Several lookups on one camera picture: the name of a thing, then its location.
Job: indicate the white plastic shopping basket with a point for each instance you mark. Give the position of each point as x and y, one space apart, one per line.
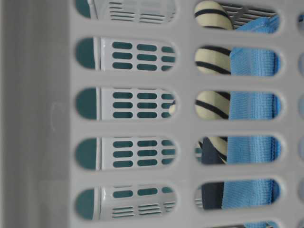
40 127

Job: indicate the dark navy cloth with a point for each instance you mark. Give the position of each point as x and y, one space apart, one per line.
212 193

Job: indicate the blue microfibre cloth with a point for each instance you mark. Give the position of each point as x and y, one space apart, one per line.
253 106

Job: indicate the cream navy striped cloth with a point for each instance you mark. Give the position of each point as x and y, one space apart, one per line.
211 59

